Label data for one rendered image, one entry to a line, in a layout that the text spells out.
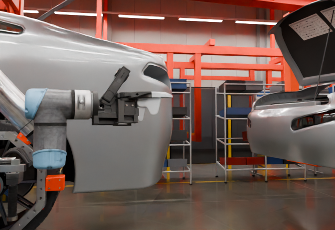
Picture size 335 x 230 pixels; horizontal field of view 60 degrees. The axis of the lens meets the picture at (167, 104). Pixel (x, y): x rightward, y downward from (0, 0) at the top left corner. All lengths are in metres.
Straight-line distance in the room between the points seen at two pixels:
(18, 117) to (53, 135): 0.16
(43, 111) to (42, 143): 0.07
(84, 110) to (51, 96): 0.08
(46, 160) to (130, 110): 0.23
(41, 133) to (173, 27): 10.94
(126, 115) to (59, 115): 0.16
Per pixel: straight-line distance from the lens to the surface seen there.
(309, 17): 3.79
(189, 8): 11.93
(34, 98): 0.74
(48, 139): 0.73
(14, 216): 1.48
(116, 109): 0.77
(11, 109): 0.86
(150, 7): 11.71
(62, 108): 0.73
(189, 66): 10.13
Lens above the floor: 1.17
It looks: 3 degrees up
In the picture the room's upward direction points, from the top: straight up
